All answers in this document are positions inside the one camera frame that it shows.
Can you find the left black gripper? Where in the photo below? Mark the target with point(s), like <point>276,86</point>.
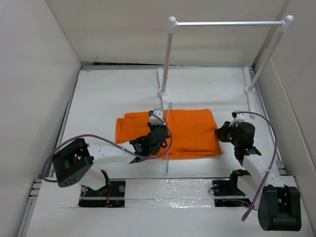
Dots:
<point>151,126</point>

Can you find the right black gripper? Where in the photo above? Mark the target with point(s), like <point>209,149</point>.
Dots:
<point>221,132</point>

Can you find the orange trousers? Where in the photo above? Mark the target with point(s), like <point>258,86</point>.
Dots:
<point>193,132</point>

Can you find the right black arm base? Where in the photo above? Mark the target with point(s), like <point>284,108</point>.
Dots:
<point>226,193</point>

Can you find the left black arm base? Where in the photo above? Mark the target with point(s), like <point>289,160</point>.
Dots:
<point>111,195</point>

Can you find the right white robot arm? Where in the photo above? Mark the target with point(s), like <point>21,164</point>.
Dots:
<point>278,204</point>

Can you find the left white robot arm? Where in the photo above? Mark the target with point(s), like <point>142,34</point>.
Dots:
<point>79,162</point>

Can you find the white clothes rack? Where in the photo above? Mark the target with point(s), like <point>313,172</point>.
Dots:
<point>207,64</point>

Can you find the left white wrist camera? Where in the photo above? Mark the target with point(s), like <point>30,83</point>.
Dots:
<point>156,116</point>

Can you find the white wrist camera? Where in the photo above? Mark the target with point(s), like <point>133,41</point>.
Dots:
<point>238,117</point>
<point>156,116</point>

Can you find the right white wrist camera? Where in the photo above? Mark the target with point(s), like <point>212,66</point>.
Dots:
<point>238,117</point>

